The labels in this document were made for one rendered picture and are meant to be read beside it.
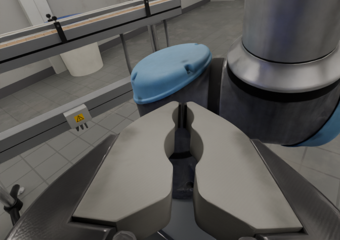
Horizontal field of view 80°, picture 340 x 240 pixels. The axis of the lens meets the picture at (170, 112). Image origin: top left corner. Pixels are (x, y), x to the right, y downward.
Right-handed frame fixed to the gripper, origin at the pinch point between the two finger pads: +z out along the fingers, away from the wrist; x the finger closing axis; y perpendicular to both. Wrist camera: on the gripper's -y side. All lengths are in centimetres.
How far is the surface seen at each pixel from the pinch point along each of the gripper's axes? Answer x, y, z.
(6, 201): -93, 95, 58
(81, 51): -128, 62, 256
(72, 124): -57, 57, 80
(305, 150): 86, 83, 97
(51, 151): -103, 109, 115
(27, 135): -76, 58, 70
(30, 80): -206, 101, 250
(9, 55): -71, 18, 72
